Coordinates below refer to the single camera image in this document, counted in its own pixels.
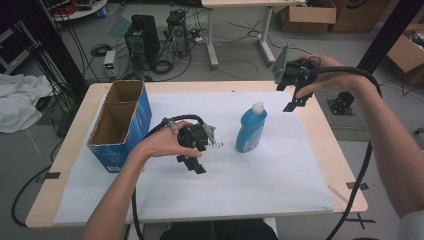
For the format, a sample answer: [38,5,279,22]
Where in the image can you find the grey floor mat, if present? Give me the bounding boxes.
[313,85,373,143]

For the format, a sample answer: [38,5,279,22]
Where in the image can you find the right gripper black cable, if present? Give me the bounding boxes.
[308,65,383,240]

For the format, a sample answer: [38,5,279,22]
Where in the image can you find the black computer tower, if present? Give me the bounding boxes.
[123,13,161,71]

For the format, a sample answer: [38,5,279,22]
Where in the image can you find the blue bottle with white cap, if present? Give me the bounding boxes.
[235,101,269,154]

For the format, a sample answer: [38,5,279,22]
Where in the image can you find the person's white sleeve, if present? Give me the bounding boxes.
[395,209,424,240]

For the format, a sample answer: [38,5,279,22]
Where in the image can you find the person's right hand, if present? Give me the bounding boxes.
[293,54,368,100]

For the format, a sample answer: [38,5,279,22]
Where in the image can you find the round white table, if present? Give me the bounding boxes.
[49,0,109,22]

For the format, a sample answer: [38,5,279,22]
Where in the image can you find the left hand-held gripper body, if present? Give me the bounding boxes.
[176,123,217,153]

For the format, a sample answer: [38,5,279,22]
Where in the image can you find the large brown cardboard box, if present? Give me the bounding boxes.
[327,0,392,35]

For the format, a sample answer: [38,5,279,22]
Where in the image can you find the black metal post with base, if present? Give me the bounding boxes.
[327,0,424,116]

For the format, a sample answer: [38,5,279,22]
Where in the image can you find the small white power supply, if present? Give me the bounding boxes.
[102,49,118,80]

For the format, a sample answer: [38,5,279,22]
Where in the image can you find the cardboard box with contents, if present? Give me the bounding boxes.
[385,22,424,87]

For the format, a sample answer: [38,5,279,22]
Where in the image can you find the thick black floor cable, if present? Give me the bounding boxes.
[11,164,55,228]

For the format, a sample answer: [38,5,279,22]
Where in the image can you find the white background desk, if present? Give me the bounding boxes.
[200,0,307,68]

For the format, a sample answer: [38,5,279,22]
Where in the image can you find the person's dark trousers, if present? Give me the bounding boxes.
[159,218,280,240]

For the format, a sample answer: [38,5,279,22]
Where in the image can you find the black metal stand with cables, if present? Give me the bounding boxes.
[32,0,90,98]

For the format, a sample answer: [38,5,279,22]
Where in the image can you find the large coiled black cable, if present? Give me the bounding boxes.
[152,58,175,75]

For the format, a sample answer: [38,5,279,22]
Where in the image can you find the small open cardboard box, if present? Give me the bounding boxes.
[278,0,338,35]

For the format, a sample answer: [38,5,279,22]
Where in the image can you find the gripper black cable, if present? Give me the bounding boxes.
[308,65,383,240]
[131,114,205,240]

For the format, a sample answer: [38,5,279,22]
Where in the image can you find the open computer tower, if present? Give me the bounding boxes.
[165,8,190,58]

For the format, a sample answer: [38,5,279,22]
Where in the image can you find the white crumpled cloth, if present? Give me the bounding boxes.
[0,72,55,135]

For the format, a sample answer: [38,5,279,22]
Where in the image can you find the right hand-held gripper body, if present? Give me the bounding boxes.
[271,43,318,92]

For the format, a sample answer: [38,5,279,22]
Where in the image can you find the small coiled black cable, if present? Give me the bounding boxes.
[90,43,113,58]

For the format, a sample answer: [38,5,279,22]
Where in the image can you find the grey tape strip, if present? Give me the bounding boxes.
[35,171,62,184]
[345,181,370,192]

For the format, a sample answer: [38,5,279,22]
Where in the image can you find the person's left hand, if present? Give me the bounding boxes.
[131,120,203,161]

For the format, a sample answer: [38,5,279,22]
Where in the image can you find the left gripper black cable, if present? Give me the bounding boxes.
[131,114,205,240]

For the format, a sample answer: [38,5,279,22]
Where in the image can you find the blue cardboard box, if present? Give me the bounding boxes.
[86,79,153,174]

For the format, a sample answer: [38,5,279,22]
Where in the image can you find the thin wooden stick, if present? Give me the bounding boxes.
[327,184,350,205]

